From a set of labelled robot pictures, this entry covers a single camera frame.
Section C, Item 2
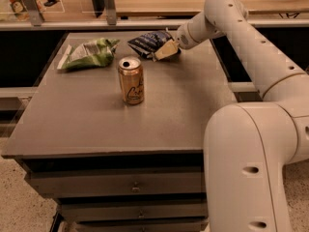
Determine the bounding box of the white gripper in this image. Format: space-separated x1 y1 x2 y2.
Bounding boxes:
153 24 192 61

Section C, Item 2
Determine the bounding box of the blue chip bag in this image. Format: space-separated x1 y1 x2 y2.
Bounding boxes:
127 31 173 61

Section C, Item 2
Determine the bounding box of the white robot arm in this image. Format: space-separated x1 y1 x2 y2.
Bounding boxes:
171 0 309 232

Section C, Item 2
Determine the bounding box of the green chip bag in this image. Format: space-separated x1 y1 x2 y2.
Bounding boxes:
57 38 120 71

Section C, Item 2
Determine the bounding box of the gold soda can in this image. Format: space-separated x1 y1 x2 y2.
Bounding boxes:
118 56 144 105

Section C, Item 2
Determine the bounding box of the small black object on shelf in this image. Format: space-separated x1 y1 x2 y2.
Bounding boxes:
44 0 60 7

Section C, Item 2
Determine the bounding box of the wooden shelf with metal posts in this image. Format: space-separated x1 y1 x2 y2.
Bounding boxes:
0 0 309 31

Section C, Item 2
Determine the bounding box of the grey drawer cabinet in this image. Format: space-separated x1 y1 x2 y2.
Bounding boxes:
3 42 235 232

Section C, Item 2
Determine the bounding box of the colourful package on shelf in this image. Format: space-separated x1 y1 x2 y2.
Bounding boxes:
0 0 44 25

